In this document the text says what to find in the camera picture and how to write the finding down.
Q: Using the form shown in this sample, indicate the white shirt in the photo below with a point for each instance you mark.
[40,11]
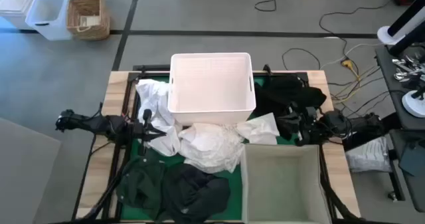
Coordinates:
[156,97]

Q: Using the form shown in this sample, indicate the clear plastic bag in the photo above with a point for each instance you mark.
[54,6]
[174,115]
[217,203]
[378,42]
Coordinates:
[368,154]

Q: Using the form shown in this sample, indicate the silver metal utensils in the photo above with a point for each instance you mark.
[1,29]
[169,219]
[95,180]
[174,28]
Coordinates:
[403,74]

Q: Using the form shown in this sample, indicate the black garment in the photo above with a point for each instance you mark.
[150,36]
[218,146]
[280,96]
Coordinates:
[196,194]
[282,91]

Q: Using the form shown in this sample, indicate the grey fabric bin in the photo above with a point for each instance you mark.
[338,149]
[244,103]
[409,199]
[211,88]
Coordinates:
[282,184]

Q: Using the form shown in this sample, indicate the white plastic bin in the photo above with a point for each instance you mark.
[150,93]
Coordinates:
[15,4]

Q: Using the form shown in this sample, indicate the yellow power plug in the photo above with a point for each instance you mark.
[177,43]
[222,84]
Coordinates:
[347,63]

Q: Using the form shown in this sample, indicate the clear plastic bin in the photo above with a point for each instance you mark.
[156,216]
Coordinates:
[50,14]

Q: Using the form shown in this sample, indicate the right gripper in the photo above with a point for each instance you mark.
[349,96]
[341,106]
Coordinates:
[310,127]

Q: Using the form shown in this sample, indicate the black side table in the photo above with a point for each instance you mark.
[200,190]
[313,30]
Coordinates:
[418,190]
[386,74]

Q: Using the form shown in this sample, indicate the wicker basket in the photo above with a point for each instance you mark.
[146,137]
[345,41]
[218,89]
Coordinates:
[99,31]

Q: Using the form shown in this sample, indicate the white perforated plastic basket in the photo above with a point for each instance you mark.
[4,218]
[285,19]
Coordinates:
[212,84]

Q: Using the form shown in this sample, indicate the white paper card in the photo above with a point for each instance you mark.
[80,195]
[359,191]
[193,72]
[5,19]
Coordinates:
[89,20]

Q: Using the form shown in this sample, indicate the grey board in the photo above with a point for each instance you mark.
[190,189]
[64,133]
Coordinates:
[26,177]

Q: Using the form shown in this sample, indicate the white stand with pole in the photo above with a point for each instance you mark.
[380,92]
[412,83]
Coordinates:
[391,36]
[415,106]

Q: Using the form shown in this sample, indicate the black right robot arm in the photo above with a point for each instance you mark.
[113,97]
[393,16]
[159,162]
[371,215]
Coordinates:
[358,126]

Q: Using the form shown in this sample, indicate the black rig frame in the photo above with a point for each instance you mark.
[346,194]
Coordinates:
[151,67]

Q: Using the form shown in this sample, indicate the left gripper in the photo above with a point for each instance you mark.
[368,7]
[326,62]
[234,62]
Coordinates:
[136,131]

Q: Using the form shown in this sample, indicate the dark green garment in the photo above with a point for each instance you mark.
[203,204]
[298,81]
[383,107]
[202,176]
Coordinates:
[139,184]

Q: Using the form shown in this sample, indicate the dark grey folder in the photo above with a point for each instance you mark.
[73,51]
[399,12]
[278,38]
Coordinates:
[413,159]

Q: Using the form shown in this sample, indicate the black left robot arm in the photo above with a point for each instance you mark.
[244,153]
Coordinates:
[83,122]

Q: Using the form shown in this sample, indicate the small white cloth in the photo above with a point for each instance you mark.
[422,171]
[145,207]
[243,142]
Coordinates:
[262,129]

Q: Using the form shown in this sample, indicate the black clamp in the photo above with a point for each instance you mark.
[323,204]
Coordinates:
[266,69]

